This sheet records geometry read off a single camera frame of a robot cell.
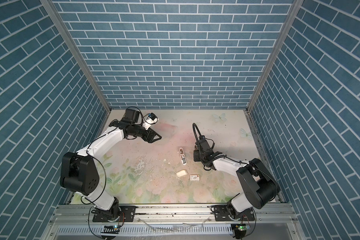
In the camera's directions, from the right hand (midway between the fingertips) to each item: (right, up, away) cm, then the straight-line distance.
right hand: (195, 151), depth 93 cm
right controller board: (+20, -34, -21) cm, 45 cm away
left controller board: (-42, -34, -21) cm, 58 cm away
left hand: (-23, +12, -7) cm, 27 cm away
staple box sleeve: (-1, -13, -8) cm, 16 cm away
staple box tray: (-9, -12, -6) cm, 16 cm away
